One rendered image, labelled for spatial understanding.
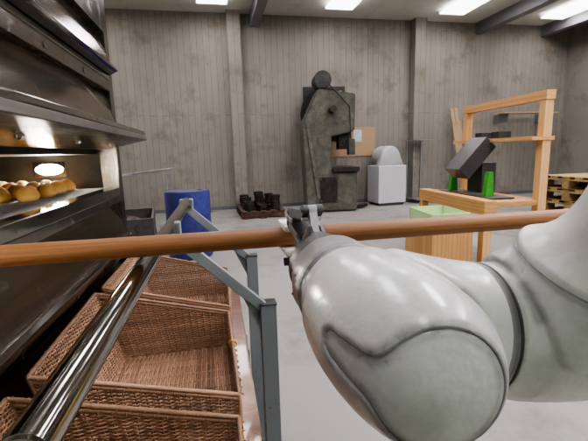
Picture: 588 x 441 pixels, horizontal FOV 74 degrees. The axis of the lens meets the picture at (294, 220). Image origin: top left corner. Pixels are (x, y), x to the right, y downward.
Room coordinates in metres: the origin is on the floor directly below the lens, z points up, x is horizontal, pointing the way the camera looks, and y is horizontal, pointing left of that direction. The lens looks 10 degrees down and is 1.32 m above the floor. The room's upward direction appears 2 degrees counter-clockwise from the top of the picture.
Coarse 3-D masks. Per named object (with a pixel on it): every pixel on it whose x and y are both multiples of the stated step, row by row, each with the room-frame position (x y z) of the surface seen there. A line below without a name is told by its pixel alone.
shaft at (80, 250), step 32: (352, 224) 0.60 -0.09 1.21; (384, 224) 0.61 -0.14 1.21; (416, 224) 0.62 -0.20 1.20; (448, 224) 0.63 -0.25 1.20; (480, 224) 0.64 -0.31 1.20; (512, 224) 0.65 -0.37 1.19; (0, 256) 0.50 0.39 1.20; (32, 256) 0.51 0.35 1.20; (64, 256) 0.51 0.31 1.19; (96, 256) 0.52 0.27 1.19; (128, 256) 0.53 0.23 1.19
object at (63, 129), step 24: (0, 120) 0.70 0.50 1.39; (24, 120) 0.75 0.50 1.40; (48, 120) 0.81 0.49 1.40; (72, 120) 0.95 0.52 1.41; (0, 144) 0.96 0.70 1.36; (24, 144) 1.06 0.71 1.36; (48, 144) 1.18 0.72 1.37; (72, 144) 1.34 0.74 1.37; (96, 144) 1.54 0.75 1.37; (120, 144) 1.81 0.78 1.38
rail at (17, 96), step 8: (0, 88) 0.66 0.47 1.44; (8, 88) 0.69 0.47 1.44; (0, 96) 0.66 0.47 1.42; (8, 96) 0.68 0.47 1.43; (16, 96) 0.71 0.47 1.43; (24, 96) 0.74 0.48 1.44; (32, 96) 0.78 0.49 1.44; (32, 104) 0.77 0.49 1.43; (40, 104) 0.80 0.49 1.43; (48, 104) 0.84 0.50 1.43; (56, 104) 0.89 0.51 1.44; (64, 112) 0.92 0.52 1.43; (72, 112) 0.97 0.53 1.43; (80, 112) 1.04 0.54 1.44; (88, 120) 1.10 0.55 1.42; (96, 120) 1.16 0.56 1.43; (104, 120) 1.25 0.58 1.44; (120, 128) 1.44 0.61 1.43; (128, 128) 1.58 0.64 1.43
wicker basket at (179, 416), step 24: (0, 408) 0.68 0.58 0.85; (24, 408) 0.72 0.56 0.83; (96, 408) 0.74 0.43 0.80; (120, 408) 0.75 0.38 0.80; (144, 408) 0.77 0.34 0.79; (0, 432) 0.66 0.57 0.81; (72, 432) 0.74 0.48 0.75; (96, 432) 0.75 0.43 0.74; (144, 432) 0.76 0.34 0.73; (168, 432) 0.77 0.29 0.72; (192, 432) 0.78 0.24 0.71; (216, 432) 0.79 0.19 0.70; (240, 432) 0.75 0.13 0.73
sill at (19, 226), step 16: (96, 192) 1.62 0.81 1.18; (112, 192) 1.77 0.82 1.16; (48, 208) 1.14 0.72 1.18; (64, 208) 1.21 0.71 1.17; (80, 208) 1.35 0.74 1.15; (0, 224) 0.88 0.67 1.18; (16, 224) 0.91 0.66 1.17; (32, 224) 0.99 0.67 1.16; (48, 224) 1.08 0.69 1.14; (0, 240) 0.84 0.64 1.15
